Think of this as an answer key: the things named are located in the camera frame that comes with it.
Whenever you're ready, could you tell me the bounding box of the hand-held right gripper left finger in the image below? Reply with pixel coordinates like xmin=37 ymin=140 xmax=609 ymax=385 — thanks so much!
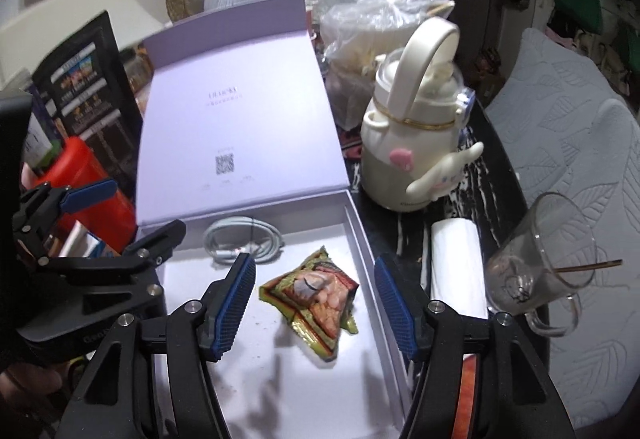
xmin=54 ymin=253 xmax=258 ymax=439

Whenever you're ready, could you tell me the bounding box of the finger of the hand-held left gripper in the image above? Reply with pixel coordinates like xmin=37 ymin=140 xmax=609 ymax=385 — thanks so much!
xmin=11 ymin=178 xmax=119 ymax=240
xmin=35 ymin=219 xmax=187 ymax=287

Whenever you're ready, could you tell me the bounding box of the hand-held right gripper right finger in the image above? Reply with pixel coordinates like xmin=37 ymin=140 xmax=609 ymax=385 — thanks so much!
xmin=372 ymin=254 xmax=577 ymax=439

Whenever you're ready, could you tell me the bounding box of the green red snack packet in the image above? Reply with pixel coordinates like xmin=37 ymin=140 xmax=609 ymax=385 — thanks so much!
xmin=258 ymin=245 xmax=361 ymax=362

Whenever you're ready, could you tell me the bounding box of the lavender gift box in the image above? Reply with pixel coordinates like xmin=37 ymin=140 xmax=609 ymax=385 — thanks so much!
xmin=134 ymin=0 xmax=418 ymax=439

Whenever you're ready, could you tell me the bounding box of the red plastic container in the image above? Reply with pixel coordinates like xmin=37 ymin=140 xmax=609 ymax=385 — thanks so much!
xmin=32 ymin=136 xmax=138 ymax=252

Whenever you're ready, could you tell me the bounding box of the blue white carton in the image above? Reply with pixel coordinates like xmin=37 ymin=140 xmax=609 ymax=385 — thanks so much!
xmin=57 ymin=219 xmax=123 ymax=260

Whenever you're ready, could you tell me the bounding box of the black printed box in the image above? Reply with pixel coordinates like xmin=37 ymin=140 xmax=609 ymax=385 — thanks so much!
xmin=31 ymin=10 xmax=143 ymax=170

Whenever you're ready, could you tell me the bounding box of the clear glass mug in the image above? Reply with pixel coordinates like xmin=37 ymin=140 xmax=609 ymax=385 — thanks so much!
xmin=484 ymin=192 xmax=598 ymax=337

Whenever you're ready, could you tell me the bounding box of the cream cartoon water bottle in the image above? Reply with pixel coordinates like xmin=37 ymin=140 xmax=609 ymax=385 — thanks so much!
xmin=360 ymin=16 xmax=485 ymax=212

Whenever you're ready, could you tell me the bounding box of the thin gold stirring stick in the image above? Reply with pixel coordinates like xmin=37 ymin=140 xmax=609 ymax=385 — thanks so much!
xmin=555 ymin=260 xmax=623 ymax=275

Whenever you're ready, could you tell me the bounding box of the leaf-patterned covered chair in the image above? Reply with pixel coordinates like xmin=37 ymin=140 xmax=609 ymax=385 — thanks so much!
xmin=484 ymin=28 xmax=640 ymax=430

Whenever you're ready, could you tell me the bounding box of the translucent plastic bag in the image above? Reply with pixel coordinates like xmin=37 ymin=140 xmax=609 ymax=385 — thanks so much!
xmin=319 ymin=0 xmax=456 ymax=130

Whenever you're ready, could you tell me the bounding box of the white coiled cable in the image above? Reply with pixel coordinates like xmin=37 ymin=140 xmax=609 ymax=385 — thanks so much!
xmin=202 ymin=218 xmax=287 ymax=265

